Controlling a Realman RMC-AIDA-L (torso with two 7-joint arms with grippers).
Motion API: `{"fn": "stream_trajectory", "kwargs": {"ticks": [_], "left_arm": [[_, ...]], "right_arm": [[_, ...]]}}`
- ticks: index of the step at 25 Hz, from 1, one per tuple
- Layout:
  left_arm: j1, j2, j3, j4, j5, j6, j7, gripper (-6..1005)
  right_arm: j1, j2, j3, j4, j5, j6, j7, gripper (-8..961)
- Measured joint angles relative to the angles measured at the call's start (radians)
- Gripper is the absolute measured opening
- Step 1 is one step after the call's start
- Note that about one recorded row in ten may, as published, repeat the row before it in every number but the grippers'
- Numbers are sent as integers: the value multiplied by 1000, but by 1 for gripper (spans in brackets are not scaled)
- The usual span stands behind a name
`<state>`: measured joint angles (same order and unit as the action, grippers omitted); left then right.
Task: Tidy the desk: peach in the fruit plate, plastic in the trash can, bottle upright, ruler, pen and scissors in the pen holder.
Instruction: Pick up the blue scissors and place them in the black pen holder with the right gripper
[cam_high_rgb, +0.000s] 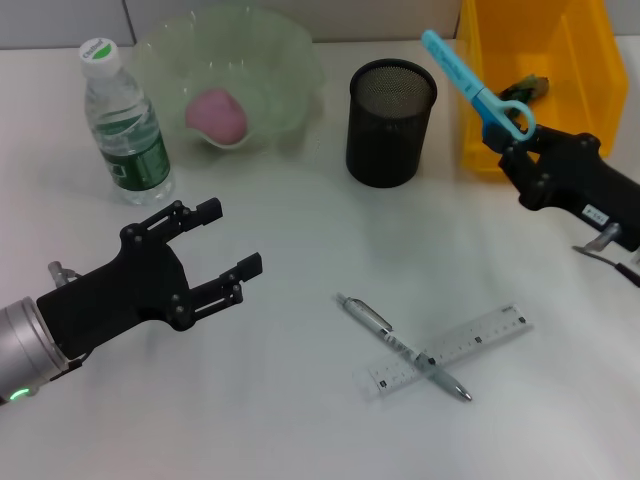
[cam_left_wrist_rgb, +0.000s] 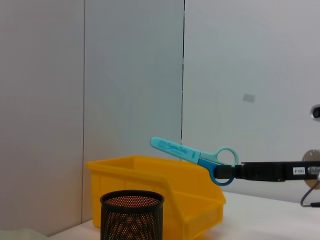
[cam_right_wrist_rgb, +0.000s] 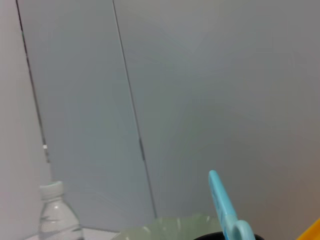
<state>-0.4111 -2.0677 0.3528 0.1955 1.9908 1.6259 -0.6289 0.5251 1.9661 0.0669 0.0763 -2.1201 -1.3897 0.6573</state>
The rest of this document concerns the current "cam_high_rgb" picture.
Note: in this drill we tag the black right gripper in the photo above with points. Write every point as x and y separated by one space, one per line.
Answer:
585 180

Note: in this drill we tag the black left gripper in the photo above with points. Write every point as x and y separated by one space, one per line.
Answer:
120 295

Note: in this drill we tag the green silver plastic wrapper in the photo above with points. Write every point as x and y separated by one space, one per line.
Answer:
532 84

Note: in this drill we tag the blue scissors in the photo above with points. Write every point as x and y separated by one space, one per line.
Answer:
450 55

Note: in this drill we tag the clear water bottle green label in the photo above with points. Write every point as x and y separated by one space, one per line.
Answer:
135 150

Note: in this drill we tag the black mesh pen holder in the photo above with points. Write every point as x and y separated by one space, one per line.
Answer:
385 140

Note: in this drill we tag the silver ballpoint pen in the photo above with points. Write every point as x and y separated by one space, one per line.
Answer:
380 325

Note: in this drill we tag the transparent plastic ruler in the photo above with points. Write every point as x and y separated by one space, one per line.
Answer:
480 340

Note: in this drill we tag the green translucent fruit bowl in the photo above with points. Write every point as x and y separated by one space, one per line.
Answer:
280 60

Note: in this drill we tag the yellow plastic bin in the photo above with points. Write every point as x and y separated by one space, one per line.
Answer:
575 75

